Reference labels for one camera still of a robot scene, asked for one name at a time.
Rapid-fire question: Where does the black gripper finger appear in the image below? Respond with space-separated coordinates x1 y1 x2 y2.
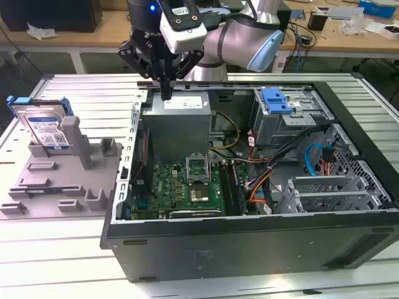
166 49 206 101
117 39 168 101

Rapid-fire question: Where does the yellow wire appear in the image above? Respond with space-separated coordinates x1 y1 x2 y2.
209 110 241 151

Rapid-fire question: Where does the hard disk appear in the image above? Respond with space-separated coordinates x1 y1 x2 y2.
6 95 74 154

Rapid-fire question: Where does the orange wire bundle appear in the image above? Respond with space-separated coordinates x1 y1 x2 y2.
248 168 274 206

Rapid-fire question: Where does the graphics card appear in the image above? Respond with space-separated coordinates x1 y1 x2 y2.
168 209 224 219

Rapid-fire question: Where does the metal disk bay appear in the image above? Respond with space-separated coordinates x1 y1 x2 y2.
277 174 390 215

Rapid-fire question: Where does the blue cardboard box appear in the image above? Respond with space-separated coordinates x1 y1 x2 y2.
358 0 397 16

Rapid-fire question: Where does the large black box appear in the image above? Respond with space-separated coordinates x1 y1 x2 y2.
0 0 103 34

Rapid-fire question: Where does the grey parts rack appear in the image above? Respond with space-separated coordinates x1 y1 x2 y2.
0 115 124 221

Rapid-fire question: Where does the crumpled white plastic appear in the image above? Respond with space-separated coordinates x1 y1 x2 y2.
26 21 59 41

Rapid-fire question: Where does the grey power supply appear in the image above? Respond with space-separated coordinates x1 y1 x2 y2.
142 91 216 166

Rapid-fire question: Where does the black RAM slot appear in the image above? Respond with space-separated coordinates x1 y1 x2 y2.
219 162 238 216

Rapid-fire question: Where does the white box with black inset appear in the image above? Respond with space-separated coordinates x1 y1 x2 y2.
364 21 399 40

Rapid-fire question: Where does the CPU socket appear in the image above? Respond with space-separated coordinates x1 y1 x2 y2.
189 184 212 204

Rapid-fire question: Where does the clear plastic bag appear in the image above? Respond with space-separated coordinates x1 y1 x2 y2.
339 15 367 36

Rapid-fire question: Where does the installed RAM stick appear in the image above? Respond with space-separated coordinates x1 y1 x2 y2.
231 161 249 216

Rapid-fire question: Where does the black cable bundle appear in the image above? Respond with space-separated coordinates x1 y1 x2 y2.
261 123 331 216

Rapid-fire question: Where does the black PC case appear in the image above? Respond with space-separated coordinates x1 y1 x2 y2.
99 79 399 284

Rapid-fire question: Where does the blue data wire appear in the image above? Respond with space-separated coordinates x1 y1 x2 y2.
304 141 328 177

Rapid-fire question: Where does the blue drive cage latch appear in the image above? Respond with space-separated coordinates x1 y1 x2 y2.
261 88 294 115

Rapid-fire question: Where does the green motherboard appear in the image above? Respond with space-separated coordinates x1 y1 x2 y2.
129 160 261 219

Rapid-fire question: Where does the metal optical drive cage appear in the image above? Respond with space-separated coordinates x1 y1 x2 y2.
251 88 336 159

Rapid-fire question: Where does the orange black power wire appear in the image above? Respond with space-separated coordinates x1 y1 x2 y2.
321 146 336 178

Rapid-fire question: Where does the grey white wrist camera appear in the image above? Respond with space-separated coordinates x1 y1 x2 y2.
160 0 208 54

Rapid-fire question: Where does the small black box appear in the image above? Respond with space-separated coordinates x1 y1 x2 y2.
307 10 329 31

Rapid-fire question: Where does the metal socket cover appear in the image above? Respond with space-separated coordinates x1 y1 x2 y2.
185 151 209 184

